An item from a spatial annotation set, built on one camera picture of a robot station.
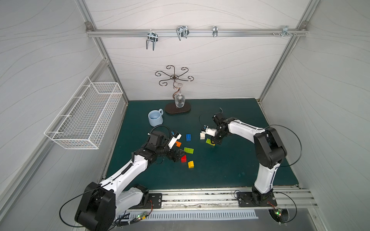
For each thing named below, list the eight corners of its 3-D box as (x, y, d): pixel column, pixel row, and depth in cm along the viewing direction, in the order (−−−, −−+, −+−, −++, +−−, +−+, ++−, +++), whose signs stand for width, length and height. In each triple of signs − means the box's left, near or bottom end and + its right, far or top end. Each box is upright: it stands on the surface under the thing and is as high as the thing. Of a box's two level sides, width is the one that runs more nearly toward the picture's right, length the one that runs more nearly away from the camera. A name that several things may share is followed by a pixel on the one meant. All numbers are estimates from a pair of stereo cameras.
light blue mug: (148, 126, 104) (146, 120, 99) (151, 113, 112) (149, 107, 107) (162, 126, 104) (160, 120, 99) (164, 113, 112) (162, 107, 107)
